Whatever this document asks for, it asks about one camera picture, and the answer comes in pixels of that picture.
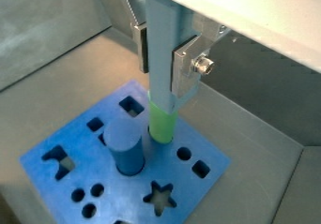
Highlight green cylinder peg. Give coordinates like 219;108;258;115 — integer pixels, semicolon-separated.
149;91;178;144

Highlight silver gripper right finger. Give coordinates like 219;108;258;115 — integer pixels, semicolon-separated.
170;13;230;111

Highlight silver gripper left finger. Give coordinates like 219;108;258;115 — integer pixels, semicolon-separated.
125;0;149;73

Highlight dark blue cylinder peg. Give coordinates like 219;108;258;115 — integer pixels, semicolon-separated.
103;118;146;176

